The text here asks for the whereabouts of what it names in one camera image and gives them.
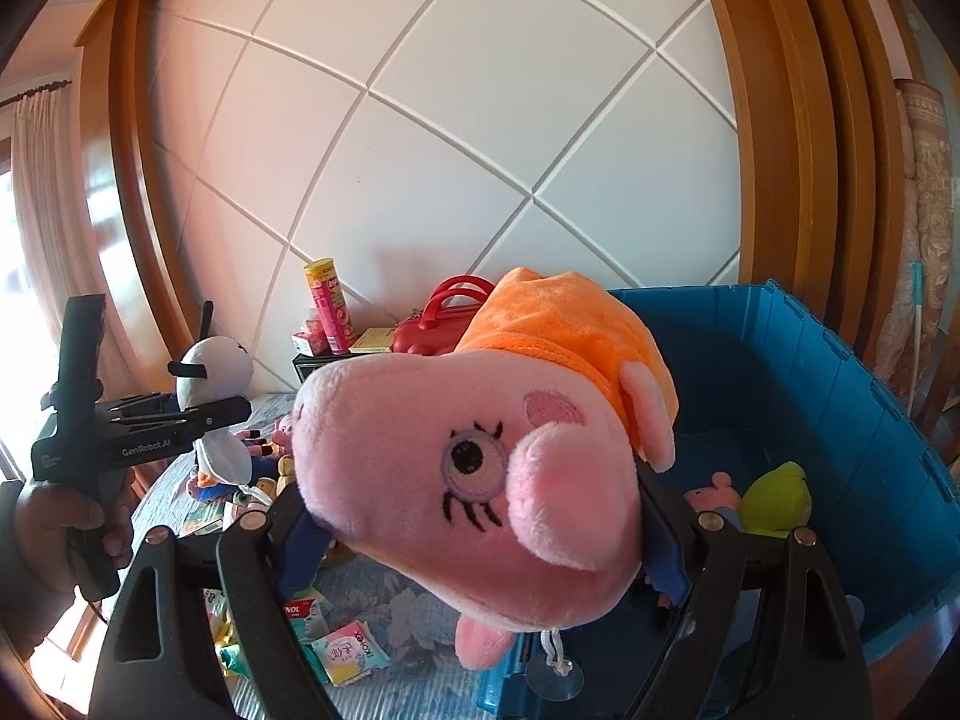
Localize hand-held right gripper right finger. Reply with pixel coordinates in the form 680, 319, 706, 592
626, 465, 876, 720

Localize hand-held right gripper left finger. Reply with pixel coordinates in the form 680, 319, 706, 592
88, 486, 344, 720

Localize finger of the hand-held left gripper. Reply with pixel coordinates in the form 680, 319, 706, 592
105, 392, 181, 421
176, 397, 253, 436

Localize white round plush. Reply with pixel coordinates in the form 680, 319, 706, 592
166, 301, 256, 485

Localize pink green tissue pack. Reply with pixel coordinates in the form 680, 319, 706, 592
309, 619, 391, 687

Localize blue plastic crate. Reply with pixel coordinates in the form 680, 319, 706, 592
476, 281, 952, 720

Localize orange dress pig plush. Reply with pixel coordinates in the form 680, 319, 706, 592
289, 266, 680, 698

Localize person's left forearm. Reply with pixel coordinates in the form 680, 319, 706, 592
0, 540, 98, 661

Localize person's left hand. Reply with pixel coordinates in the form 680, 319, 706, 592
15, 480, 136, 601

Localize red white paper pack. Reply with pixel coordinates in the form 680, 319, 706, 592
281, 589, 335, 646

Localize small pink plush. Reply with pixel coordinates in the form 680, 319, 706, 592
270, 412, 301, 458

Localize blue fuzzy plush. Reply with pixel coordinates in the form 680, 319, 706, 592
187, 461, 278, 503

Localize blue dress pig plush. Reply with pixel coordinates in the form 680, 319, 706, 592
684, 471, 743, 522

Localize black gift box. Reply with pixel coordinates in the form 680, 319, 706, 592
292, 352, 338, 391

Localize green toothpaste box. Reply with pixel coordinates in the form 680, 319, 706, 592
176, 502, 226, 537

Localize yellow green snack pack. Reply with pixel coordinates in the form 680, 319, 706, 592
214, 637, 260, 680

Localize lime green frog plush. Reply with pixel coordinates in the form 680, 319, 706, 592
739, 461, 815, 537

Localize yellow pink snack can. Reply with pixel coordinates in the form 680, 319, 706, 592
303, 257, 353, 355

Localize pink curtain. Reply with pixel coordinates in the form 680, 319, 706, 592
11, 79, 113, 391

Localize rolled patterned carpet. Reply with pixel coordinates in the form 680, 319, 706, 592
874, 79, 957, 406

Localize red bear handle case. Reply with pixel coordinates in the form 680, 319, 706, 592
390, 275, 496, 355

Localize teal handle mop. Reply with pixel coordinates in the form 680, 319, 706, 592
904, 262, 925, 398

